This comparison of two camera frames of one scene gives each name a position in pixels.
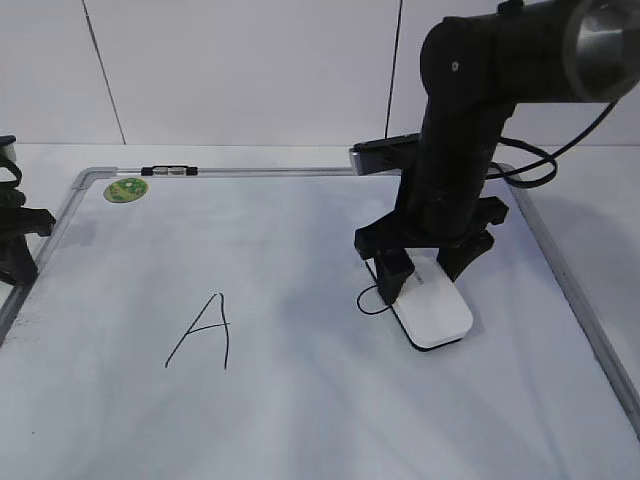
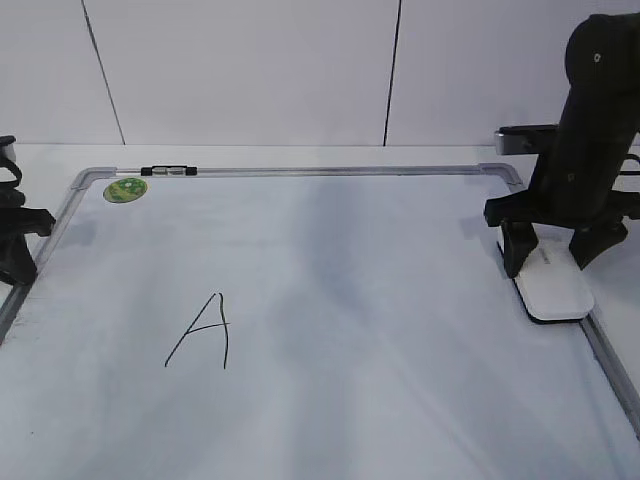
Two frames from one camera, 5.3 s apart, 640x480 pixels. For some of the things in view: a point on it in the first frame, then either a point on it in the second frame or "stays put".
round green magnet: [125, 190] stays put
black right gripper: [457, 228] → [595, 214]
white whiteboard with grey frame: [217, 324] stays put
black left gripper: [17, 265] stays put
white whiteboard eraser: [430, 310] → [553, 286]
